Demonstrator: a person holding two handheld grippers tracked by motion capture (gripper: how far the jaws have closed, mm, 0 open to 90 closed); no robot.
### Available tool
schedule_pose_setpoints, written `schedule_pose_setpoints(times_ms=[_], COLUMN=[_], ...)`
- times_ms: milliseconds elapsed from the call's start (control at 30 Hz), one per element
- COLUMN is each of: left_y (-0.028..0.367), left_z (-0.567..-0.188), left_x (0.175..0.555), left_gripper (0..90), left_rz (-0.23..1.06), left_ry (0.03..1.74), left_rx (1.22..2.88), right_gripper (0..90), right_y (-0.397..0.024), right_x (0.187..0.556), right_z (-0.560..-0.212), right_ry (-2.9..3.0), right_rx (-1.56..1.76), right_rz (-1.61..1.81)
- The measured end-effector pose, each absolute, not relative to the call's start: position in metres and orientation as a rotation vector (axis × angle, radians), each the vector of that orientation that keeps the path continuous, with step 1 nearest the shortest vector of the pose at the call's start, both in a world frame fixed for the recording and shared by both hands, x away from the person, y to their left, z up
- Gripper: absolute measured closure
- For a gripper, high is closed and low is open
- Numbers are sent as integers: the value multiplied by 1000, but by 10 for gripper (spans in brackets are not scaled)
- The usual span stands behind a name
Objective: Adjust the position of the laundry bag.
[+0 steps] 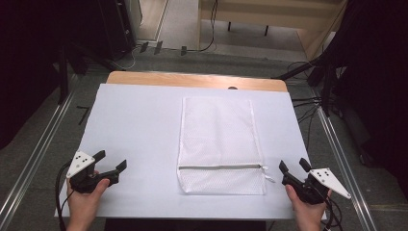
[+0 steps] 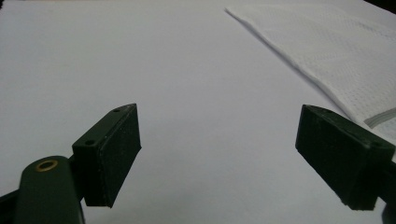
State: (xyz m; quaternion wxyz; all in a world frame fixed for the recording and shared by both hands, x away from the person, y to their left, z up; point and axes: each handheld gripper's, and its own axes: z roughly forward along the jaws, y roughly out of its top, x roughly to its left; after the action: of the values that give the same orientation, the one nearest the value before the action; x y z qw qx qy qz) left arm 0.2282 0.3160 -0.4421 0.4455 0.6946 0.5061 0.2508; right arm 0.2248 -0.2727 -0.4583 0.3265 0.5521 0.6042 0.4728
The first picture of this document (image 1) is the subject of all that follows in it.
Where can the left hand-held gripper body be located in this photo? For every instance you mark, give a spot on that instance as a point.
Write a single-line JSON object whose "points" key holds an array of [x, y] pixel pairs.
{"points": [[80, 163]]}

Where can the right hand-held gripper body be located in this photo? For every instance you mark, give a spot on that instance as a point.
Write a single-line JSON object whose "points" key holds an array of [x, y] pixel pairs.
{"points": [[316, 187]]}

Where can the white mesh laundry bag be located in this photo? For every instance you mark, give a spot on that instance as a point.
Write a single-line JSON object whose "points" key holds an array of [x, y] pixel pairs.
{"points": [[219, 144]]}

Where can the person's right hand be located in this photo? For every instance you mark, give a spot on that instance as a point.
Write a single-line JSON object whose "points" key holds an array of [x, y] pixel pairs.
{"points": [[306, 211]]}

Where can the person's left hand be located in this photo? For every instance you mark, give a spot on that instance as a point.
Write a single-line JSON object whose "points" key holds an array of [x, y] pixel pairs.
{"points": [[85, 202]]}

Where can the white table cover sheet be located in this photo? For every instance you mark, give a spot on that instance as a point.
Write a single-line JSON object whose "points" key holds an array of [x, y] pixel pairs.
{"points": [[138, 134]]}

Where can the black metal stand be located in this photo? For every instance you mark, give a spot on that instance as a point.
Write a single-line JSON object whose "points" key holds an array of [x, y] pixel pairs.
{"points": [[63, 75]]}

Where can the black tripod stand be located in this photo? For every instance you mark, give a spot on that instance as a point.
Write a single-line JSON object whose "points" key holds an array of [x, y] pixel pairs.
{"points": [[322, 72]]}

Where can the dark curtain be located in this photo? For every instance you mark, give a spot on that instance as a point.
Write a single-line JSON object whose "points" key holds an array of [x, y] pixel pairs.
{"points": [[378, 80], [22, 64]]}

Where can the wooden table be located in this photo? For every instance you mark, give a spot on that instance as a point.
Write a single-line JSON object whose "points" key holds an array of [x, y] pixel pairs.
{"points": [[192, 79]]}

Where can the black cabinet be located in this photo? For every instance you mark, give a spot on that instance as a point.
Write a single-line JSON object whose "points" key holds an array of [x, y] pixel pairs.
{"points": [[120, 25]]}

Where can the light wooden bench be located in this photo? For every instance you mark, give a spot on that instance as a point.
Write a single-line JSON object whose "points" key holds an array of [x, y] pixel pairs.
{"points": [[272, 12]]}

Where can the metal floor rail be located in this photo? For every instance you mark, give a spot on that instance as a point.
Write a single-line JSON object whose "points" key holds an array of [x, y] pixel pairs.
{"points": [[35, 154], [344, 166]]}

